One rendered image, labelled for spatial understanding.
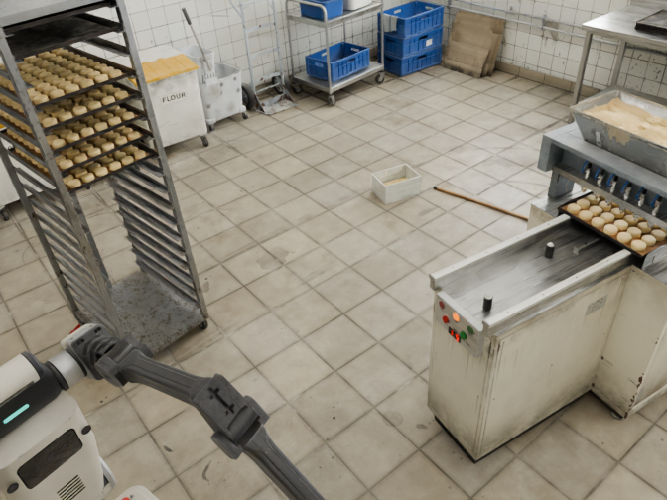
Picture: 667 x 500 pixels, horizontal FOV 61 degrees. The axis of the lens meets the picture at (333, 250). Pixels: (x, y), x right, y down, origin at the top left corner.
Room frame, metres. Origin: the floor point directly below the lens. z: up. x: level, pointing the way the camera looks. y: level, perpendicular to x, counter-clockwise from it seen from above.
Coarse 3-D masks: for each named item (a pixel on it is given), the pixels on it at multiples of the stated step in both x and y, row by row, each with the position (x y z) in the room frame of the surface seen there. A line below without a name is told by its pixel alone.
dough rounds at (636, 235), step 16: (576, 208) 1.92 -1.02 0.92; (592, 208) 1.91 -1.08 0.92; (608, 208) 1.91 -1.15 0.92; (592, 224) 1.82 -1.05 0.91; (608, 224) 1.80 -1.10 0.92; (624, 224) 1.79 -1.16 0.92; (640, 224) 1.78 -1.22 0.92; (624, 240) 1.70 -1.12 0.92; (640, 240) 1.71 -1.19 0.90; (656, 240) 1.70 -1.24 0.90
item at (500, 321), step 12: (624, 252) 1.64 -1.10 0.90; (600, 264) 1.59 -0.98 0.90; (612, 264) 1.60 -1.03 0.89; (624, 264) 1.63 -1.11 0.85; (576, 276) 1.53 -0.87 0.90; (588, 276) 1.53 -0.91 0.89; (600, 276) 1.57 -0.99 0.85; (552, 288) 1.48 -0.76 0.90; (564, 288) 1.48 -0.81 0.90; (576, 288) 1.51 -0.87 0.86; (528, 300) 1.43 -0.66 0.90; (540, 300) 1.42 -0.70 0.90; (552, 300) 1.45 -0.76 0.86; (504, 312) 1.37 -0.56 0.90; (516, 312) 1.37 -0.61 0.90; (528, 312) 1.40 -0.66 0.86; (492, 324) 1.32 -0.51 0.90; (504, 324) 1.35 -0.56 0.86
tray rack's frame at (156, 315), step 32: (0, 0) 2.21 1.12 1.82; (32, 0) 2.17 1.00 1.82; (64, 0) 2.13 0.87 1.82; (96, 0) 2.21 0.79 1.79; (32, 224) 2.39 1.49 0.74; (96, 256) 2.56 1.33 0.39; (64, 288) 2.38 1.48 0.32; (128, 288) 2.55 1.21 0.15; (160, 288) 2.53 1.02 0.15; (96, 320) 2.29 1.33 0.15; (128, 320) 2.27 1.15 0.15; (160, 320) 2.25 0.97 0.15; (192, 320) 2.24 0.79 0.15
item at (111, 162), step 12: (24, 156) 2.36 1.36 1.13; (108, 156) 2.30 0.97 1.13; (120, 156) 2.25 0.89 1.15; (132, 156) 2.28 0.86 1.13; (144, 156) 2.26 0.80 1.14; (36, 168) 2.24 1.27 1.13; (84, 168) 2.20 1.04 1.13; (96, 168) 2.16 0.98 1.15; (108, 168) 2.19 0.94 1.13; (72, 180) 2.07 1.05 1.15; (84, 180) 2.07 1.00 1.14
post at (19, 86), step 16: (0, 32) 1.96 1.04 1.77; (0, 48) 1.95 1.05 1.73; (16, 64) 1.97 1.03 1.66; (16, 80) 1.95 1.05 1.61; (32, 112) 1.96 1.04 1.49; (32, 128) 1.95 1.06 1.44; (48, 144) 1.97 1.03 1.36; (48, 160) 1.95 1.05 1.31; (64, 192) 1.96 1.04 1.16; (80, 224) 1.97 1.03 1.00; (80, 240) 1.95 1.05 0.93; (96, 272) 1.96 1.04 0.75; (112, 304) 1.97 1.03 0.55; (112, 320) 1.95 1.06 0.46
